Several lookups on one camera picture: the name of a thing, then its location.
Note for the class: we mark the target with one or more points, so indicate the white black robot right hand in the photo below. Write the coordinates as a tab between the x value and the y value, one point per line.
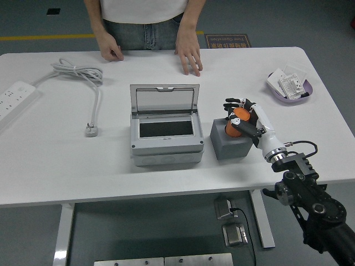
267	133

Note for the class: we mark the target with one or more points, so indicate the person's right hand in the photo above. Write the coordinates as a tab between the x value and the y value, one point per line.
109	50

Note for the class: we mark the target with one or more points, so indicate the person's left hand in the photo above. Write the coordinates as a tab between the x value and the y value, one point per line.
188	50

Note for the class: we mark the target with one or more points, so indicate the orange cylinder battery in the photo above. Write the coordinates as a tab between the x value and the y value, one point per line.
241	114

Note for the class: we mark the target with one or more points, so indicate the grey cube holder block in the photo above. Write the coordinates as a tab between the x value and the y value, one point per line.
230	149

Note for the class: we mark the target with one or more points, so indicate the transparent hinged box lid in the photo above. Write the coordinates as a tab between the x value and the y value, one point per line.
163	99

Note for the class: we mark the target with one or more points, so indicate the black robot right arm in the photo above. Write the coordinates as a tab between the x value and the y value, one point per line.
305	194

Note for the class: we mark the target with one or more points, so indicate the person's right forearm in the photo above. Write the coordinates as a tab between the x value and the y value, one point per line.
95	19

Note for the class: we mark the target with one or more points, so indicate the person's left forearm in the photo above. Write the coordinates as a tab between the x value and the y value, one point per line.
192	14

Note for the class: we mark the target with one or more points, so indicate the silver metal floor box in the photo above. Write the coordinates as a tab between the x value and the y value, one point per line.
223	207
234	235

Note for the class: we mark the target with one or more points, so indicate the grey plastic junction box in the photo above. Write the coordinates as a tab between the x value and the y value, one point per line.
166	151

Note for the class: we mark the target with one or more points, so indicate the person's torso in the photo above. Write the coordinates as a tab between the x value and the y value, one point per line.
144	33

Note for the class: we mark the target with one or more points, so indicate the purple plastic tray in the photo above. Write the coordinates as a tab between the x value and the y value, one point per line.
291	102

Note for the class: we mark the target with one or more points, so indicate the brown floor sign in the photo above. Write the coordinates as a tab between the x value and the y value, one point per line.
227	41

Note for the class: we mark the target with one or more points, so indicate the white printed socket module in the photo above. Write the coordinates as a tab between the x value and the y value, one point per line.
291	86

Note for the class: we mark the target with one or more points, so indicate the white square plate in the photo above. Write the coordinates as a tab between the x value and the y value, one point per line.
273	80

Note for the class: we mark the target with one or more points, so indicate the small black part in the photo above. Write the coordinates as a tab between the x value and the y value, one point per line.
305	95

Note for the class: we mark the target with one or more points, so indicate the black square floor cover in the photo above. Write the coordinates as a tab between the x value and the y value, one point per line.
53	11

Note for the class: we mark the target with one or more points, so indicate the yellow floor tape line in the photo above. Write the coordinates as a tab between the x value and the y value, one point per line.
41	37

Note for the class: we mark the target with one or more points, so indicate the white power plug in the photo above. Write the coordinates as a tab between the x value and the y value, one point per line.
91	132

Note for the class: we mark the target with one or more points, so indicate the white table leg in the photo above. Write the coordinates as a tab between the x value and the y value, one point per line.
64	235
262	219

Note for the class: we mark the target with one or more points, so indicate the white power strip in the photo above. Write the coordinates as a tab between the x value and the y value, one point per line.
14	97

